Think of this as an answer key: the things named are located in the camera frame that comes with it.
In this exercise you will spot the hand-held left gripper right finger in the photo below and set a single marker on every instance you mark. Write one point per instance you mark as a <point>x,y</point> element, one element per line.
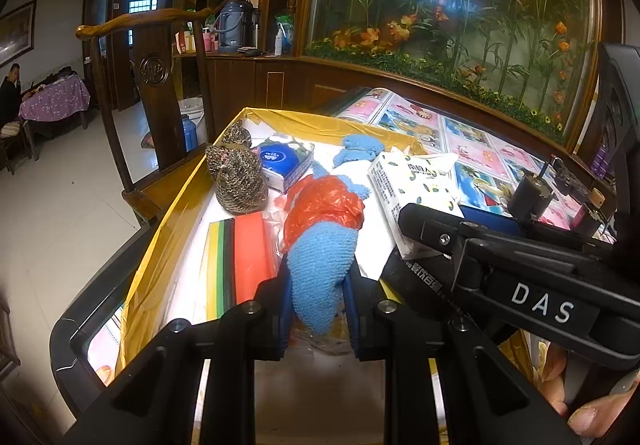
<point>352,325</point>

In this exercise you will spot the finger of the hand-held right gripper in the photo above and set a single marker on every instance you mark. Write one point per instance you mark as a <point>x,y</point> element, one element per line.
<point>492,220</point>
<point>430,230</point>

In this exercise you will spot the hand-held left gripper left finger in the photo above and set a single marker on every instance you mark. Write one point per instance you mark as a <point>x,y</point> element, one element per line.
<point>282,325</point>

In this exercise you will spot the white patterned tissue pack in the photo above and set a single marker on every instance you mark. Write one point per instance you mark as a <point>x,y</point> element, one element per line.
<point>405,190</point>

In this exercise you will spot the blue knit towel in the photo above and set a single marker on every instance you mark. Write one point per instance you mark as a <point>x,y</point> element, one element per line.
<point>320,270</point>

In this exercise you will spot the striped coloured sheet pack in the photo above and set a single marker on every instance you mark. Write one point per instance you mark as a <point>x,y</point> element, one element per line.
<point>250,255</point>

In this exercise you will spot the red plastic bag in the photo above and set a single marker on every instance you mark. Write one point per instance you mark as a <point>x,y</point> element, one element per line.
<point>320,210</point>

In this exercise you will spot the gold-rimmed white box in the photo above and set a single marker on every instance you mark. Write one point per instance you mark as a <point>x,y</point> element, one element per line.
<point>180,265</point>

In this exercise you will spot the person's right hand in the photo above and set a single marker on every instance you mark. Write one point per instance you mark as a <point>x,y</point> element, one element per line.
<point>600,415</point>

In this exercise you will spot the black clamp device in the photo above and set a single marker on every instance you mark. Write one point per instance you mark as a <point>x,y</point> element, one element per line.
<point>562,177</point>

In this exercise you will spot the red small block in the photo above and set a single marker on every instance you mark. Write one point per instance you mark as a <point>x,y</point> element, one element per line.
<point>582,219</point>

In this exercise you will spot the blue knit cloth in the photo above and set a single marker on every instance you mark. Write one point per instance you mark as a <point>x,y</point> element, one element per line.
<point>357,147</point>

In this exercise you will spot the cluster of purple bottles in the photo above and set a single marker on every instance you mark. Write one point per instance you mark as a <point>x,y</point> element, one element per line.
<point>601,155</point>

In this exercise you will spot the blue tissue pack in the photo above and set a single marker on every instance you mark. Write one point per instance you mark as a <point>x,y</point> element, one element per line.
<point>280,160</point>

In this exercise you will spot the glass flower display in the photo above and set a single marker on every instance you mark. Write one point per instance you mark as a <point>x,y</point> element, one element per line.
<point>425,25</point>

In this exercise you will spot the blue water bottle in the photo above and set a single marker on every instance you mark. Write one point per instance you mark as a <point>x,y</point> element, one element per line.
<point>188,135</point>

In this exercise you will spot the dark wooden cabinet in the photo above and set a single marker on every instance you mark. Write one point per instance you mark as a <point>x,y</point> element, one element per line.
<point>280,80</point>

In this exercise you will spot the white plastic bucket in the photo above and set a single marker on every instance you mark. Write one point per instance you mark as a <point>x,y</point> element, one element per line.
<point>192,107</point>

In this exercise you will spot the white spray bottle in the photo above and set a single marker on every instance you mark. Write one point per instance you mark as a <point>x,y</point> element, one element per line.
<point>281,37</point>

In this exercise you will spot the blue-grey thermos jug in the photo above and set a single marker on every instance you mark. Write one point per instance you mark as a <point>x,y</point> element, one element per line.
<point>235,27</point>

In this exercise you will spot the carved wooden chair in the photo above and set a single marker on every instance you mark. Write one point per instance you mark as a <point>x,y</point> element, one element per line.
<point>152,70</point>

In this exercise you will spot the pink plastic jars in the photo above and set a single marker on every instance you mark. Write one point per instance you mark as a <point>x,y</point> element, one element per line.
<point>192,41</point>

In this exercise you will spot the purple cloth covered table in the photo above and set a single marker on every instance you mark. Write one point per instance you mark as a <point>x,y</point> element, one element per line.
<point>55,97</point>

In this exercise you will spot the small wooden chair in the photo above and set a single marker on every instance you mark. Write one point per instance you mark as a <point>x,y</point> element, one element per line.
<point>11,137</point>

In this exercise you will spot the framed wall picture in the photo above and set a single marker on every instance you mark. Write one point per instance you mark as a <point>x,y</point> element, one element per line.
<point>17,31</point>

